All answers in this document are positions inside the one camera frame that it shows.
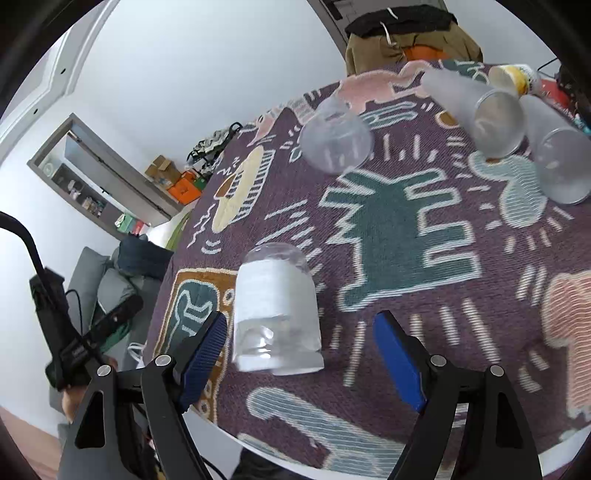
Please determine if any clear mug with white label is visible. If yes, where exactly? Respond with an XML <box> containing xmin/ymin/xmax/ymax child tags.
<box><xmin>232</xmin><ymin>242</ymin><xmax>325</xmax><ymax>376</ymax></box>

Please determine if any frosted plastic cup left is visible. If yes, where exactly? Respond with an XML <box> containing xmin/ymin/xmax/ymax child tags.
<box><xmin>301</xmin><ymin>96</ymin><xmax>374</xmax><ymax>175</ymax></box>

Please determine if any frosted plastic cup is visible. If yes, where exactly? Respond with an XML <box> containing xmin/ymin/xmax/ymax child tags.
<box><xmin>519</xmin><ymin>95</ymin><xmax>591</xmax><ymax>205</ymax></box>
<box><xmin>421</xmin><ymin>69</ymin><xmax>525</xmax><ymax>158</ymax></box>
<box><xmin>301</xmin><ymin>96</ymin><xmax>374</xmax><ymax>175</ymax></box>

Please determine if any frosted plastic cup middle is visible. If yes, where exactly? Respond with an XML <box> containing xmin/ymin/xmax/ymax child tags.
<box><xmin>421</xmin><ymin>69</ymin><xmax>525</xmax><ymax>158</ymax></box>

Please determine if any frosted plastic cup right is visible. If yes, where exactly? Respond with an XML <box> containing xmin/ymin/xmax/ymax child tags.
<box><xmin>519</xmin><ymin>95</ymin><xmax>591</xmax><ymax>205</ymax></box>

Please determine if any person left hand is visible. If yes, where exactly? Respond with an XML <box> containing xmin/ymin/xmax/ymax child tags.
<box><xmin>61</xmin><ymin>383</ymin><xmax>89</xmax><ymax>424</ymax></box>

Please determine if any purple patterned woven blanket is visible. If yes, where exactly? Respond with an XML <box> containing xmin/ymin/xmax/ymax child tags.
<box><xmin>144</xmin><ymin>61</ymin><xmax>590</xmax><ymax>478</ymax></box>

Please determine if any cardboard box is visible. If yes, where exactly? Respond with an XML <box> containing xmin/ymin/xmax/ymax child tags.
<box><xmin>144</xmin><ymin>155</ymin><xmax>181</xmax><ymax>189</ymax></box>

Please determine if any open grey side door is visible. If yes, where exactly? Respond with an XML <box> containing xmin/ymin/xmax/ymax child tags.
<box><xmin>28</xmin><ymin>114</ymin><xmax>182</xmax><ymax>240</ymax></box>

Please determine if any black shoe rack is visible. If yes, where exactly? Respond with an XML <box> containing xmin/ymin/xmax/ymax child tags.
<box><xmin>185</xmin><ymin>122</ymin><xmax>242</xmax><ymax>181</ymax></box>

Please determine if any lemon label white can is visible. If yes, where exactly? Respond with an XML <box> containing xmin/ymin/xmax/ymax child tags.
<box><xmin>489</xmin><ymin>64</ymin><xmax>543</xmax><ymax>97</ymax></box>

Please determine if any chair with brown jacket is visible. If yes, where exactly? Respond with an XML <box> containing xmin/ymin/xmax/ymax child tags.
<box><xmin>345</xmin><ymin>4</ymin><xmax>484</xmax><ymax>76</ymax></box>

